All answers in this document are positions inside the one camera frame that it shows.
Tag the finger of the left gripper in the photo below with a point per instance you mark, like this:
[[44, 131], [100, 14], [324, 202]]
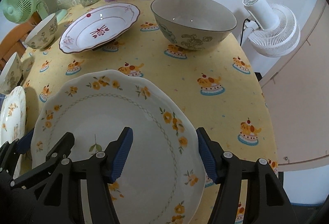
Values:
[[24, 144]]

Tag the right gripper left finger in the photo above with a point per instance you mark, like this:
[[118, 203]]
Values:
[[100, 170]]

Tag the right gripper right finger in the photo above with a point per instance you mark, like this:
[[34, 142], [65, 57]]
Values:
[[266, 200]]

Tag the large round floral plate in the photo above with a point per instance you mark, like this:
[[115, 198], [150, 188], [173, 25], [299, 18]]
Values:
[[13, 116]]

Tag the scalloped floral plate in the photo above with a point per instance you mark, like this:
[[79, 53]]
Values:
[[134, 137]]

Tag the red-patterned white deep plate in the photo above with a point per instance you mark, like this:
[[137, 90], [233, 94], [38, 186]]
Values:
[[98, 26]]

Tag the grey rabbit bowl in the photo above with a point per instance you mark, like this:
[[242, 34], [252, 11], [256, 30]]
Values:
[[193, 24]]

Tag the wooden bed headboard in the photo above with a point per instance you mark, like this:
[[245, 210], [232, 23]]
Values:
[[13, 41]]

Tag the beige door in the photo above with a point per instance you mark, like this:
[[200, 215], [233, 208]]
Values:
[[296, 91]]

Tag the yellow cartoon tablecloth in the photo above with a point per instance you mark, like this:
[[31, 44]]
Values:
[[215, 88]]

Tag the green desk fan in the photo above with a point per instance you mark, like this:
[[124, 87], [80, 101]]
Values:
[[31, 11]]

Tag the white standing fan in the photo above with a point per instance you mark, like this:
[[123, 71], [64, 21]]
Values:
[[275, 29]]

